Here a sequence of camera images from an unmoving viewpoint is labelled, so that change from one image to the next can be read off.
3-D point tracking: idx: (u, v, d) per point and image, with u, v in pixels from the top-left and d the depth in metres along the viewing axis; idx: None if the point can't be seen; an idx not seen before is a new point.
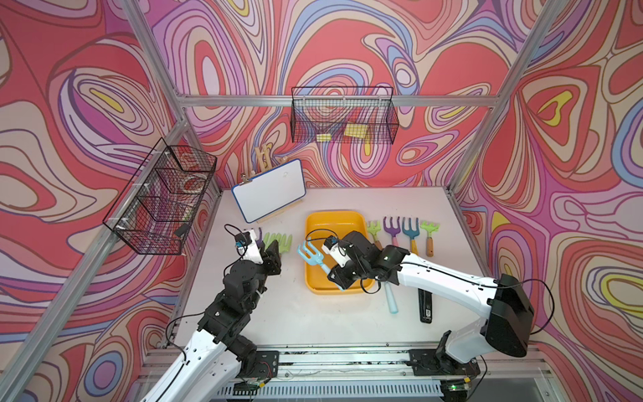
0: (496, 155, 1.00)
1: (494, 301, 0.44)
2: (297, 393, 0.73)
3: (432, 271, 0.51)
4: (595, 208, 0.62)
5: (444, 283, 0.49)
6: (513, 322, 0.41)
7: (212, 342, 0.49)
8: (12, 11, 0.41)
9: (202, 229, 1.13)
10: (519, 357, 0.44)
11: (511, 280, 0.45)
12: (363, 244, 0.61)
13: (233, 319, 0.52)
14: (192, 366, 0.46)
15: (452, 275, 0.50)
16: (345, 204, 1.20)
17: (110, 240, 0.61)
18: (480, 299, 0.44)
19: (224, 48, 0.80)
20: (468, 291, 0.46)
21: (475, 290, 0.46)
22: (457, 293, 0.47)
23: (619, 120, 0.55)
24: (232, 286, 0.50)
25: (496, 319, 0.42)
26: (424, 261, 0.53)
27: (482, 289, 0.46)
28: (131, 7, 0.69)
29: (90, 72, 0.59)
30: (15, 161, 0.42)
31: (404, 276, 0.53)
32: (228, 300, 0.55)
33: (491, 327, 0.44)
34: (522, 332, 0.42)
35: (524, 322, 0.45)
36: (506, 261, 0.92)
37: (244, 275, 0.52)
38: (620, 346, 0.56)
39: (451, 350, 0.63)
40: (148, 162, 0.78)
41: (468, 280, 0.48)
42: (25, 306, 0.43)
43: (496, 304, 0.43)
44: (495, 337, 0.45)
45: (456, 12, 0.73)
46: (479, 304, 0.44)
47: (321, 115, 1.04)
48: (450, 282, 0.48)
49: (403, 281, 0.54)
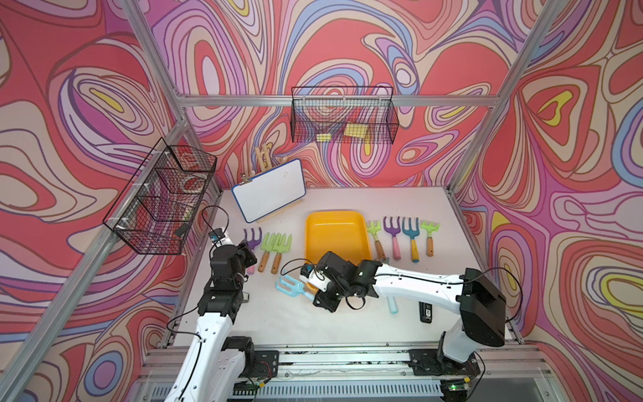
0: (496, 156, 0.99)
1: (461, 296, 0.45)
2: (298, 393, 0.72)
3: (403, 279, 0.53)
4: (595, 208, 0.62)
5: (416, 288, 0.50)
6: (482, 313, 0.43)
7: (220, 316, 0.52)
8: (12, 10, 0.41)
9: (202, 229, 1.13)
10: (499, 345, 0.45)
11: (475, 273, 0.47)
12: (338, 265, 0.63)
13: (229, 296, 0.56)
14: (211, 342, 0.48)
15: (423, 278, 0.51)
16: (345, 203, 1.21)
17: (110, 240, 0.61)
18: (450, 297, 0.46)
19: (225, 48, 0.80)
20: (438, 291, 0.48)
21: (444, 289, 0.48)
22: (429, 295, 0.48)
23: (619, 120, 0.55)
24: (220, 265, 0.55)
25: (467, 314, 0.42)
26: (395, 270, 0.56)
27: (450, 287, 0.47)
28: (131, 7, 0.69)
29: (90, 72, 0.59)
30: (15, 162, 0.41)
31: (380, 288, 0.55)
32: (219, 282, 0.58)
33: (468, 323, 0.44)
34: (495, 322, 0.44)
35: (496, 311, 0.46)
36: (506, 261, 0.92)
37: (228, 253, 0.58)
38: (621, 346, 0.55)
39: (449, 351, 0.62)
40: (148, 162, 0.78)
41: (436, 281, 0.49)
42: (24, 306, 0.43)
43: (466, 300, 0.44)
44: (475, 332, 0.45)
45: (456, 11, 0.73)
46: (449, 302, 0.46)
47: (321, 115, 1.04)
48: (421, 286, 0.50)
49: (382, 293, 0.56)
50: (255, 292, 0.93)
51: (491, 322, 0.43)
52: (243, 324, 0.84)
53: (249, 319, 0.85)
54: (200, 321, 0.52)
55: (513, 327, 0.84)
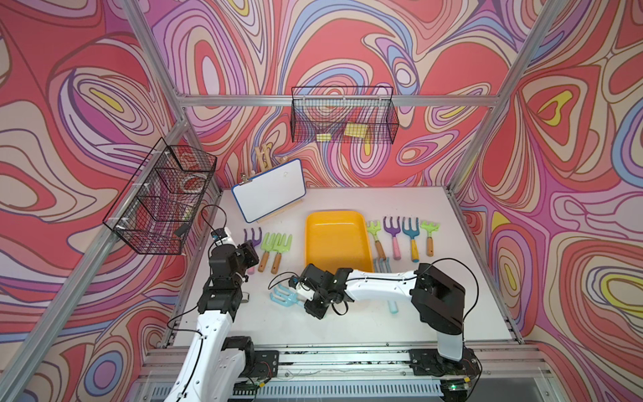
0: (496, 156, 0.99)
1: (415, 291, 0.49)
2: (298, 393, 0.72)
3: (370, 280, 0.58)
4: (596, 208, 0.62)
5: (378, 286, 0.55)
6: (433, 303, 0.47)
7: (221, 314, 0.53)
8: (12, 10, 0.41)
9: (202, 229, 1.13)
10: (458, 332, 0.47)
11: (425, 267, 0.51)
12: (317, 275, 0.68)
13: (229, 294, 0.57)
14: (212, 338, 0.49)
15: (385, 277, 0.56)
16: (346, 203, 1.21)
17: (110, 240, 0.61)
18: (404, 291, 0.50)
19: (225, 49, 0.80)
20: (396, 288, 0.52)
21: (400, 285, 0.52)
22: (388, 290, 0.53)
23: (619, 120, 0.55)
24: (218, 263, 0.56)
25: (422, 306, 0.46)
26: (364, 274, 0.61)
27: (406, 283, 0.51)
28: (131, 7, 0.69)
29: (90, 72, 0.59)
30: (16, 162, 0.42)
31: (352, 292, 0.59)
32: (218, 281, 0.59)
33: (427, 316, 0.48)
34: (449, 310, 0.48)
35: (451, 302, 0.49)
36: (506, 261, 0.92)
37: (227, 252, 0.59)
38: (621, 346, 0.55)
39: (443, 350, 0.62)
40: (149, 162, 0.78)
41: (396, 279, 0.54)
42: (24, 306, 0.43)
43: (418, 292, 0.48)
44: (433, 321, 0.48)
45: (456, 11, 0.73)
46: (403, 296, 0.50)
47: (321, 115, 1.04)
48: (383, 284, 0.55)
49: (356, 296, 0.60)
50: (255, 292, 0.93)
51: (441, 310, 0.47)
52: (244, 323, 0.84)
53: (249, 319, 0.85)
54: (199, 319, 0.52)
55: (512, 326, 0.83)
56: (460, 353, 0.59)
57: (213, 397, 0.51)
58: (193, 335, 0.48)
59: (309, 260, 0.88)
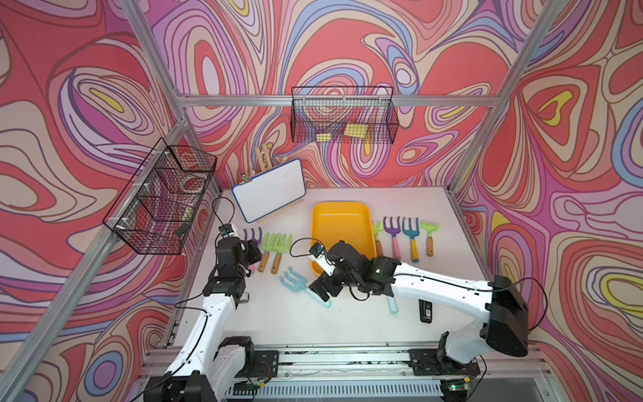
0: (496, 156, 0.99)
1: (492, 306, 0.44)
2: (298, 393, 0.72)
3: (426, 280, 0.50)
4: (595, 208, 0.62)
5: (439, 290, 0.48)
6: (514, 326, 0.41)
7: (225, 296, 0.56)
8: (12, 10, 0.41)
9: (202, 228, 1.13)
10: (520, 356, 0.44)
11: (505, 282, 0.45)
12: (354, 258, 0.59)
13: (235, 282, 0.60)
14: (216, 316, 0.51)
15: (447, 282, 0.49)
16: (346, 202, 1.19)
17: (110, 240, 0.61)
18: (478, 304, 0.44)
19: (225, 49, 0.80)
20: (464, 298, 0.46)
21: (471, 294, 0.46)
22: (452, 296, 0.47)
23: (619, 120, 0.55)
24: (225, 252, 0.60)
25: (497, 324, 0.41)
26: (417, 270, 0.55)
27: (478, 295, 0.45)
28: (131, 7, 0.69)
29: (90, 72, 0.59)
30: (16, 162, 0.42)
31: (399, 288, 0.52)
32: (223, 270, 0.62)
33: (489, 331, 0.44)
34: (523, 332, 0.43)
35: (522, 322, 0.45)
36: (506, 261, 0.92)
37: (233, 243, 0.62)
38: (620, 346, 0.56)
39: (453, 352, 0.62)
40: (149, 161, 0.78)
41: (463, 286, 0.47)
42: (25, 306, 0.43)
43: (497, 308, 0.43)
44: (496, 341, 0.44)
45: (457, 11, 0.73)
46: (476, 308, 0.44)
47: (321, 115, 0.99)
48: (446, 290, 0.48)
49: (398, 293, 0.53)
50: (254, 292, 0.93)
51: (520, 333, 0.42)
52: (244, 324, 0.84)
53: (249, 319, 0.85)
54: (206, 301, 0.55)
55: None
56: (470, 358, 0.59)
57: (213, 379, 0.51)
58: (199, 313, 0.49)
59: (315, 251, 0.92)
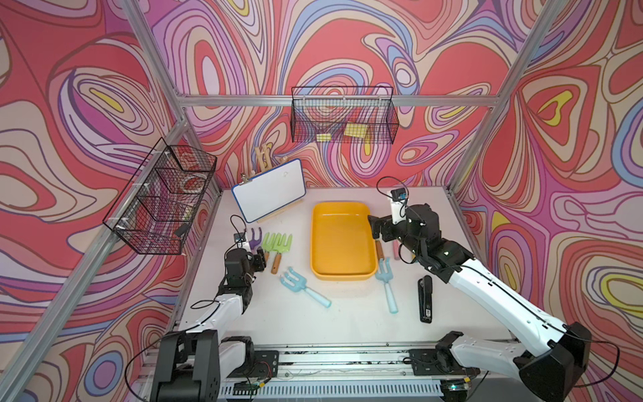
0: (496, 155, 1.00)
1: (556, 346, 0.39)
2: (298, 393, 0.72)
3: (494, 286, 0.47)
4: (595, 208, 0.62)
5: (504, 304, 0.45)
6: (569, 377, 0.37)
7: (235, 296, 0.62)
8: (12, 11, 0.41)
9: (202, 229, 1.13)
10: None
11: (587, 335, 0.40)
12: (434, 228, 0.54)
13: (244, 287, 0.70)
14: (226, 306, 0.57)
15: (517, 300, 0.45)
16: (346, 202, 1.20)
17: (110, 240, 0.61)
18: (542, 336, 0.41)
19: (225, 49, 0.80)
20: (528, 322, 0.42)
21: (538, 325, 0.42)
22: (513, 316, 0.44)
23: (619, 120, 0.55)
24: (233, 263, 0.66)
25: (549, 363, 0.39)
26: (488, 274, 0.49)
27: (547, 327, 0.41)
28: (131, 7, 0.69)
29: (90, 72, 0.59)
30: (15, 161, 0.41)
31: (460, 279, 0.50)
32: (232, 279, 0.68)
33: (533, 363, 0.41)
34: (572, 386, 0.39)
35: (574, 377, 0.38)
36: (506, 261, 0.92)
37: (240, 255, 0.68)
38: (620, 346, 0.56)
39: (458, 350, 0.63)
40: (148, 162, 0.78)
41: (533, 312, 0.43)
42: (25, 306, 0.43)
43: (563, 354, 0.38)
44: (532, 375, 0.43)
45: (457, 11, 0.73)
46: (536, 339, 0.41)
47: (321, 115, 1.04)
48: (512, 306, 0.44)
49: (456, 284, 0.51)
50: (254, 292, 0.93)
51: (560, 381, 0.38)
52: (243, 324, 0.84)
53: (248, 319, 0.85)
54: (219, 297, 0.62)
55: None
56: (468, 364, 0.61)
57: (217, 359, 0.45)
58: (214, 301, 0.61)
59: (315, 250, 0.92)
